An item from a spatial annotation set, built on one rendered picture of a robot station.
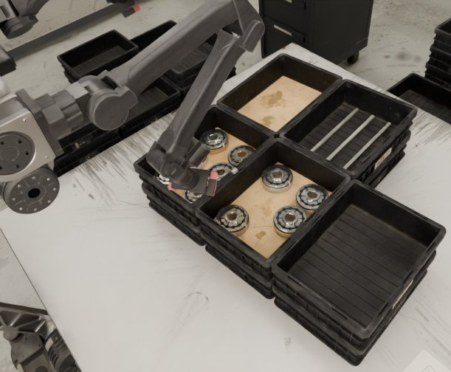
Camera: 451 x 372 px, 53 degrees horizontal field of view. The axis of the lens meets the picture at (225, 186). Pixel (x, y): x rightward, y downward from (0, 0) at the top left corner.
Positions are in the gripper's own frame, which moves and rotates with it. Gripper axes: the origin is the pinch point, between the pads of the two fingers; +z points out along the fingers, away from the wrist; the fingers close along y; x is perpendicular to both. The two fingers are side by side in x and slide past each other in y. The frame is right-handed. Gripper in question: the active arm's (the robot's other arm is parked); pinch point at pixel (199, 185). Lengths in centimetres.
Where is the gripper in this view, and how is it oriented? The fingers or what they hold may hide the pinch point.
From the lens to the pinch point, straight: 135.3
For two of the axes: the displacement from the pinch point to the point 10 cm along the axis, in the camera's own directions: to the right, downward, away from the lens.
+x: -1.7, 9.7, -1.5
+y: -9.5, -1.2, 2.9
